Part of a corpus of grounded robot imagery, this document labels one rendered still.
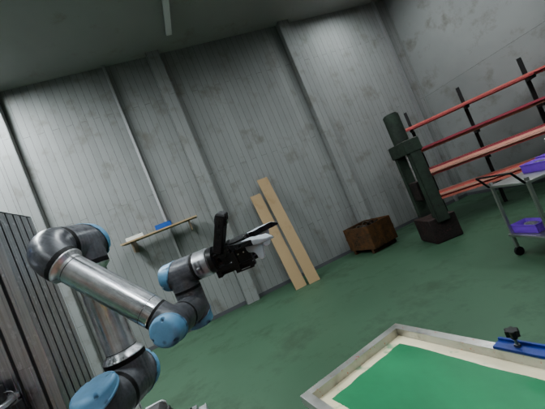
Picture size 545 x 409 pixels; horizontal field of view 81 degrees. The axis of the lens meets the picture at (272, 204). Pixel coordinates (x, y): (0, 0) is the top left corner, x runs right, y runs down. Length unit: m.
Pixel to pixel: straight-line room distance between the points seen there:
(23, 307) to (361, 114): 8.75
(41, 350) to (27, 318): 0.10
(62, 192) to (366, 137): 7.31
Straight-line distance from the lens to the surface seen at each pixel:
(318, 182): 8.17
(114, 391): 0.98
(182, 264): 0.91
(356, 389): 1.46
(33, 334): 1.17
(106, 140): 7.98
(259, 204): 7.35
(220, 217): 0.85
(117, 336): 1.07
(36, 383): 1.20
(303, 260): 7.02
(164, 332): 0.80
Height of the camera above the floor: 1.72
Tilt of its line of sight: 1 degrees up
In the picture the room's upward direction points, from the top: 23 degrees counter-clockwise
